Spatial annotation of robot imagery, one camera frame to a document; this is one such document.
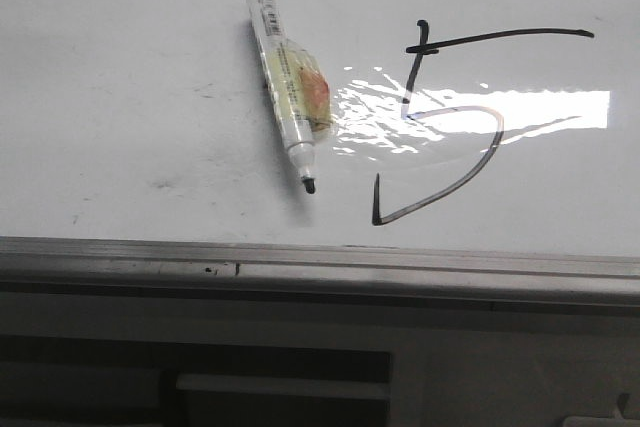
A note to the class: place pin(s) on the white whiteboard marker with tape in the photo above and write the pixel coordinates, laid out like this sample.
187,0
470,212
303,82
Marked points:
298,90

